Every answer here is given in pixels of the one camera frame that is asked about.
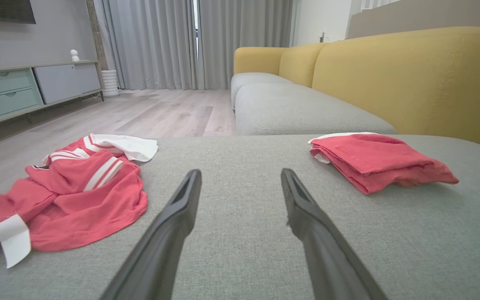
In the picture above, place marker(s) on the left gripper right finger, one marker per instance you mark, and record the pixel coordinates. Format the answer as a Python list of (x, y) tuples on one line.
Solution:
[(323, 250)]

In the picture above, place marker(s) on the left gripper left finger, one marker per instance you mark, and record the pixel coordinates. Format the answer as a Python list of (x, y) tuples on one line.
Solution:
[(165, 241)]

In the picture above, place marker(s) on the red white basketball jersey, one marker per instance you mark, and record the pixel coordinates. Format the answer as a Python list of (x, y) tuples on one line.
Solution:
[(86, 208)]

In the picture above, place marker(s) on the folded red garment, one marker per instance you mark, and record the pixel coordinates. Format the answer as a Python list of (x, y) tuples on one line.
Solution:
[(373, 160)]

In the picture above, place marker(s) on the large grey sofa seat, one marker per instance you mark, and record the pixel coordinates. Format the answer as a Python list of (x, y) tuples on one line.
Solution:
[(431, 250)]

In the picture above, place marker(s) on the grey sofa seat cushion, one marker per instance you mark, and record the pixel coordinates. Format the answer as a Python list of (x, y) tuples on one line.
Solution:
[(298, 108), (252, 79)]

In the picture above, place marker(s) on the white ribbed cylinder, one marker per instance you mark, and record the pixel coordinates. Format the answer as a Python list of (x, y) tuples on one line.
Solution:
[(110, 83)]

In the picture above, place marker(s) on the narrow yellow sofa backrest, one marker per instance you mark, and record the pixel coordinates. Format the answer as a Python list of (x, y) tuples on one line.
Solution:
[(300, 62)]

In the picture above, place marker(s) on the mint and grey TV cabinet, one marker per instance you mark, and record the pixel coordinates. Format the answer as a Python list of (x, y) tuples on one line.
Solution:
[(65, 81)]

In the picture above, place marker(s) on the grey curtain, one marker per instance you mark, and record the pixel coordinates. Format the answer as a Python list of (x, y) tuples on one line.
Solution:
[(152, 41), (244, 25)]

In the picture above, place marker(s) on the yellow sofa armrest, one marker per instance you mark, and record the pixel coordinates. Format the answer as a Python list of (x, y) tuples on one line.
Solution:
[(256, 58)]

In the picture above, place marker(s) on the mint cabinet drawer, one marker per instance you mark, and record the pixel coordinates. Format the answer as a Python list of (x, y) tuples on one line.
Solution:
[(13, 102), (2, 82)]

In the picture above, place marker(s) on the small white figurine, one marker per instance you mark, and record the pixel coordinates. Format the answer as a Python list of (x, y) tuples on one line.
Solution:
[(74, 55)]

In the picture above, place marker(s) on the white slatted vent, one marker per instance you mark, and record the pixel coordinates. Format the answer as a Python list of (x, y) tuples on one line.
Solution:
[(379, 3)]

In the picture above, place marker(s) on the small wall socket plug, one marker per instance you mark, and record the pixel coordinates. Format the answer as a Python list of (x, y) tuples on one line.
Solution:
[(322, 36)]

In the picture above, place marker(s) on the grey wall ledge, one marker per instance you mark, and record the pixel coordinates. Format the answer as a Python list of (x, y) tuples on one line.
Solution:
[(431, 16)]

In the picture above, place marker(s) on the black wall television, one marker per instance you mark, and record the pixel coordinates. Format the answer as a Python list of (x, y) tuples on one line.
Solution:
[(2, 10)]

